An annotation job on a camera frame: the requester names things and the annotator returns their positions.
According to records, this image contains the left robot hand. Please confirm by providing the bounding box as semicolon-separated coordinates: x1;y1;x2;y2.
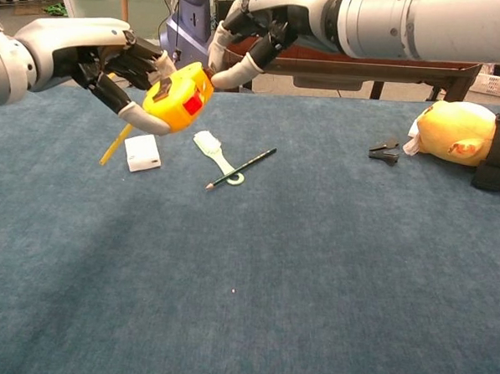
9;13;180;138

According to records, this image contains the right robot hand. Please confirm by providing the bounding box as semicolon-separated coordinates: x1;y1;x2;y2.
205;0;344;95

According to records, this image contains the white rectangular box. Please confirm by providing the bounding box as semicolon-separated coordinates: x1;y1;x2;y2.
122;133;164;175

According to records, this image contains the blue table cloth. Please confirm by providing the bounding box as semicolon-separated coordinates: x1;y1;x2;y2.
0;77;500;374

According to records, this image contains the dark green pencil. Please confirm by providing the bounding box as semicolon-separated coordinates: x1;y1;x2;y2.
204;144;278;195

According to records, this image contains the yellow plush toy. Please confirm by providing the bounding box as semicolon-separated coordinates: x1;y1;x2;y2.
402;98;500;192

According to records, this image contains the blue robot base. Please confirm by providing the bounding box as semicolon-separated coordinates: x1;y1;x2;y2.
157;0;214;64

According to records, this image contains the yellow tape measure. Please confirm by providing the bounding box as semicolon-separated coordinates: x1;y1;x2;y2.
99;57;216;172

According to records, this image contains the light green brush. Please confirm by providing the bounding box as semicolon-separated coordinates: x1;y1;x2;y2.
190;129;249;187

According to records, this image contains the black clip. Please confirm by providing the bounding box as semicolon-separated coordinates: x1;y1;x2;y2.
368;136;403;167

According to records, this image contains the brown wooden table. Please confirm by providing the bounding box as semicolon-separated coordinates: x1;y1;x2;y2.
212;42;484;106

